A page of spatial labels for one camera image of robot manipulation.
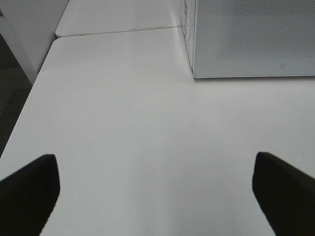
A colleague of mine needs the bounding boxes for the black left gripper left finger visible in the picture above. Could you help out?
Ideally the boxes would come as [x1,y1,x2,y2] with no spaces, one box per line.
[0,154,61,236]

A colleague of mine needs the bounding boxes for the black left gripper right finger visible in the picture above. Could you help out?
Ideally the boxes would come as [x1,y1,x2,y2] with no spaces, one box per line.
[252,152,315,236]

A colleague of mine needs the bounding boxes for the white microwave door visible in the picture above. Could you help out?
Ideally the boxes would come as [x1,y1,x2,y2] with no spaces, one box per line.
[193,0,315,78]

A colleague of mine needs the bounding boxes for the white microwave oven body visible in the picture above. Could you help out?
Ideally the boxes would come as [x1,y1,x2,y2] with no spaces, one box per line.
[180,0,196,72]

